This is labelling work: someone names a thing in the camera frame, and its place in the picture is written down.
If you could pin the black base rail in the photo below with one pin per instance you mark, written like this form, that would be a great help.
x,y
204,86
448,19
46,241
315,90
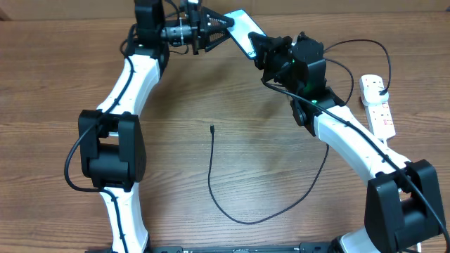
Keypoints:
x,y
305,247

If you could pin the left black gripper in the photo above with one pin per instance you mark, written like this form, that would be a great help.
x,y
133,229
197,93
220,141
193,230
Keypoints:
x,y
200,24

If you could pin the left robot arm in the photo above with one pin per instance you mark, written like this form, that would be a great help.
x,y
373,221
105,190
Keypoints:
x,y
111,145

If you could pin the white USB charger plug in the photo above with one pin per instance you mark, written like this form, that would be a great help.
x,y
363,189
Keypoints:
x,y
373,96

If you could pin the Samsung Galaxy smartphone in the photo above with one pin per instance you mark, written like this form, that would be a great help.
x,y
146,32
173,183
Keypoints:
x,y
243,25

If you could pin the white power strip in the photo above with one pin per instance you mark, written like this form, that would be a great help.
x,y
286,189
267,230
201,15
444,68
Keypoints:
x,y
379,117

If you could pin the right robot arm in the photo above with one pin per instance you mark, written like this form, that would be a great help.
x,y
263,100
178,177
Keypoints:
x,y
403,199

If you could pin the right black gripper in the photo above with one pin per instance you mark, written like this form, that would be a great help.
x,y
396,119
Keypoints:
x,y
268,48

